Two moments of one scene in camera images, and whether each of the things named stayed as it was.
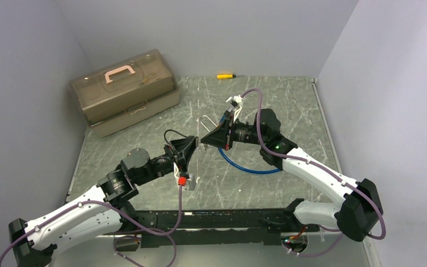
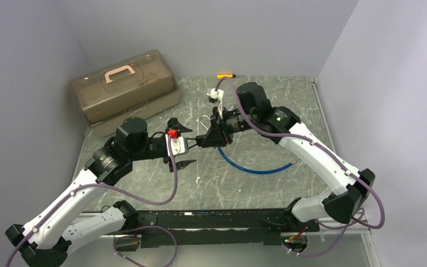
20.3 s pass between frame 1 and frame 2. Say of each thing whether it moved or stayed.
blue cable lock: stayed
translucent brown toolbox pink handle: stayed
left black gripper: moved
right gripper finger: stayed
